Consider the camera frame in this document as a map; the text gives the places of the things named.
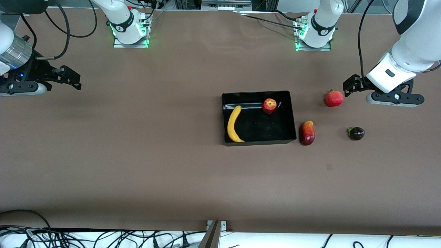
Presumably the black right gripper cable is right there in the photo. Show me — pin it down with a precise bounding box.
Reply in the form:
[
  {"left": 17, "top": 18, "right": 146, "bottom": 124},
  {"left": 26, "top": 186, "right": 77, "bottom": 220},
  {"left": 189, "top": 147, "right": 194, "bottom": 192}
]
[{"left": 36, "top": 0, "right": 71, "bottom": 61}]

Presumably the black looping right arm cable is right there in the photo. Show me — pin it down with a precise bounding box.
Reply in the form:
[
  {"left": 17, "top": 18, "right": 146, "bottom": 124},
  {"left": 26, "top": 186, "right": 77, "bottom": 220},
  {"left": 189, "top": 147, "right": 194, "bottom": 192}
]
[{"left": 44, "top": 0, "right": 98, "bottom": 38}]

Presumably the short black table cable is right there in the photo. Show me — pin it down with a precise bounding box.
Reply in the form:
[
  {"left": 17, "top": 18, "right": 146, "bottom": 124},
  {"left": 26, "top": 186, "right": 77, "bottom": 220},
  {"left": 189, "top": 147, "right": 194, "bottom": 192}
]
[{"left": 274, "top": 10, "right": 304, "bottom": 22}]

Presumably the brown table cover sheet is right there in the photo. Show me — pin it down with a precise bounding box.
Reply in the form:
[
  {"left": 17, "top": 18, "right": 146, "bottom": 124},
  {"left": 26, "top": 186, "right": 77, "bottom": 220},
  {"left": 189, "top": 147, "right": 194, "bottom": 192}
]
[{"left": 0, "top": 7, "right": 441, "bottom": 236}]

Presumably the yellow banana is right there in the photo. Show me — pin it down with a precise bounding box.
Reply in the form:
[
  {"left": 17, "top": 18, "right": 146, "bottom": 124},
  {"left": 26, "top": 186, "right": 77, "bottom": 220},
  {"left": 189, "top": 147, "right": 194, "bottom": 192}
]
[{"left": 227, "top": 105, "right": 245, "bottom": 143}]

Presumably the white cloth under cables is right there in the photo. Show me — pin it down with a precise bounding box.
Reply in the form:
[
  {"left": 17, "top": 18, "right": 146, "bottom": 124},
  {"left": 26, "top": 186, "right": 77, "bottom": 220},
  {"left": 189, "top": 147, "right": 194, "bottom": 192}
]
[{"left": 0, "top": 229, "right": 441, "bottom": 248}]

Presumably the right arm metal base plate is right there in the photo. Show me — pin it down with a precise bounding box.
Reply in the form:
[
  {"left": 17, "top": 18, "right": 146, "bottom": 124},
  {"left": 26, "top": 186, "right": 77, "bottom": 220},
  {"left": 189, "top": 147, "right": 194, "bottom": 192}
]
[{"left": 113, "top": 14, "right": 150, "bottom": 49}]

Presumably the small dark purple eggplant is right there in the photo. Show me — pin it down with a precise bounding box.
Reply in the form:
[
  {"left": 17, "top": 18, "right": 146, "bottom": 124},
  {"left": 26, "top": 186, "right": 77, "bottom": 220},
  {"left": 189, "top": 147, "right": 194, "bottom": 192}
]
[{"left": 347, "top": 126, "right": 365, "bottom": 141}]

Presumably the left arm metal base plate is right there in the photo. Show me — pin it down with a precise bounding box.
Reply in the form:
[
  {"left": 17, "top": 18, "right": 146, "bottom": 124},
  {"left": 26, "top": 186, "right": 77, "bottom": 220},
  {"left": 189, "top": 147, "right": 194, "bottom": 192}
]
[{"left": 295, "top": 19, "right": 332, "bottom": 52}]

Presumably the small metal edge bracket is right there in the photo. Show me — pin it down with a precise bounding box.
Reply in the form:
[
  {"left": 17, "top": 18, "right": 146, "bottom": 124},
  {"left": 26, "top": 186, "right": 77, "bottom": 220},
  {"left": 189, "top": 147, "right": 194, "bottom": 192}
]
[{"left": 206, "top": 220, "right": 227, "bottom": 232}]

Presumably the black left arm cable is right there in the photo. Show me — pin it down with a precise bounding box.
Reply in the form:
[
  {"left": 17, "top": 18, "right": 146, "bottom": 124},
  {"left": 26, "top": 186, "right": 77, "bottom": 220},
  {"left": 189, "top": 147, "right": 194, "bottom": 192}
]
[{"left": 358, "top": 0, "right": 376, "bottom": 86}]

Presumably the red pomegranate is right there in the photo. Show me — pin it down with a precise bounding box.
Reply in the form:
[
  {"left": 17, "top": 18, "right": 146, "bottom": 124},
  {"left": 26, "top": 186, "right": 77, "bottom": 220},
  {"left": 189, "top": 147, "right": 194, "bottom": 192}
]
[{"left": 325, "top": 90, "right": 345, "bottom": 107}]

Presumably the long black table cable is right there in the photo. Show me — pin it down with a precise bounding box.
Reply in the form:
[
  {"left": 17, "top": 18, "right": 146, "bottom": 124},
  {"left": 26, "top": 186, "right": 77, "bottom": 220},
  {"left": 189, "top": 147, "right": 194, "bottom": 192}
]
[{"left": 238, "top": 13, "right": 298, "bottom": 30}]

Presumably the dark slanted pole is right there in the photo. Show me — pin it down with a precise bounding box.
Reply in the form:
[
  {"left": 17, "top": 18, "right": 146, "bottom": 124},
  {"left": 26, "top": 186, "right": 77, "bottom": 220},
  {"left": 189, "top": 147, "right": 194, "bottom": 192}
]
[{"left": 197, "top": 220, "right": 222, "bottom": 248}]

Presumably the red yellow apple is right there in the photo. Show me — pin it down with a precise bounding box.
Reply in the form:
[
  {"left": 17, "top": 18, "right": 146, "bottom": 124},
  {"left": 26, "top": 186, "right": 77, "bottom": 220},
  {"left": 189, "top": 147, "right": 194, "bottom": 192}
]
[{"left": 262, "top": 98, "right": 277, "bottom": 114}]

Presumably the red mango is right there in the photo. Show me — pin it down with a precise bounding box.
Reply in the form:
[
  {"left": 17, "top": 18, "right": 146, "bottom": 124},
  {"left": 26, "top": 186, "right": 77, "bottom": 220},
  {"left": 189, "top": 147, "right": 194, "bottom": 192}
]
[{"left": 299, "top": 121, "right": 316, "bottom": 146}]

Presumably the black arched floor cable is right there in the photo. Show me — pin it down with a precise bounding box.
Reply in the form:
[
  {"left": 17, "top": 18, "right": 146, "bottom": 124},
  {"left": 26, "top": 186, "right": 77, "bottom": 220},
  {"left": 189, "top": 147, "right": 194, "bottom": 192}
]
[{"left": 0, "top": 209, "right": 52, "bottom": 229}]

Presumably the grey power strip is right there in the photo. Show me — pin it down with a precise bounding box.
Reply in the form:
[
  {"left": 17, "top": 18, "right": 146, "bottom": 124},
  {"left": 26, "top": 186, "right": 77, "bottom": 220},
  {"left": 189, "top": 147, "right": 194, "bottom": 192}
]
[{"left": 202, "top": 0, "right": 252, "bottom": 11}]

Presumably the black plastic tray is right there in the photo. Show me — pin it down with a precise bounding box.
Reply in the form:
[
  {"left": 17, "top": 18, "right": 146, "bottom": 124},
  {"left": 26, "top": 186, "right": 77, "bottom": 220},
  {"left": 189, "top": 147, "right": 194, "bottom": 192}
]
[{"left": 221, "top": 91, "right": 297, "bottom": 147}]

